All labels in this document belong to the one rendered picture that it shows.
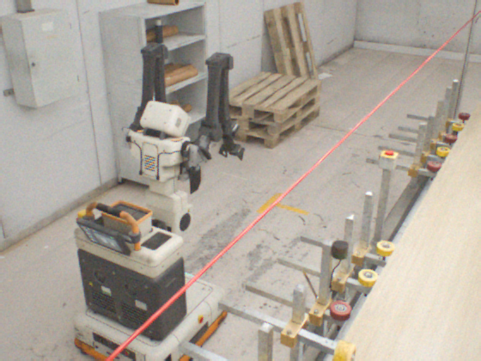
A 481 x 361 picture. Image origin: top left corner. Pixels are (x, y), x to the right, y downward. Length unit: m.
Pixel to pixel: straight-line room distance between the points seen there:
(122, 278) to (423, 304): 1.43
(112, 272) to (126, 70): 2.13
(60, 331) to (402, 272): 2.08
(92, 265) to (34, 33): 1.69
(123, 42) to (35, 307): 2.10
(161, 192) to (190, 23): 2.54
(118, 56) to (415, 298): 3.12
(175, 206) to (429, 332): 1.43
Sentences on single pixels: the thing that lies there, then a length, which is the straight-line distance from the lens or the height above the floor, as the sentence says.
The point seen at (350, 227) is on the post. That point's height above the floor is 1.10.
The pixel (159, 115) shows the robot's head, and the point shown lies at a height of 1.34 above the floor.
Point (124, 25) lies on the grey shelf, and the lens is 4.38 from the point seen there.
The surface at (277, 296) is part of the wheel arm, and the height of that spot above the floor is 0.86.
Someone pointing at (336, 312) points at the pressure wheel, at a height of 0.91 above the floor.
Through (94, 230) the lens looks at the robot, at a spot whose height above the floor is 0.92.
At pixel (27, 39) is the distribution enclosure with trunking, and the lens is 3.81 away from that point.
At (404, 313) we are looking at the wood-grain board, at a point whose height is 0.90.
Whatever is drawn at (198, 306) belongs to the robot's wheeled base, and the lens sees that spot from 3.07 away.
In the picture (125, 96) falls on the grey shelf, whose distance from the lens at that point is 4.57.
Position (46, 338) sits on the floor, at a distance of 3.48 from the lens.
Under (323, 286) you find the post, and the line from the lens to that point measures 2.13.
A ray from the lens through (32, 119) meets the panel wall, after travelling 4.21.
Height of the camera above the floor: 2.27
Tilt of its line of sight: 26 degrees down
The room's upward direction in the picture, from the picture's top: straight up
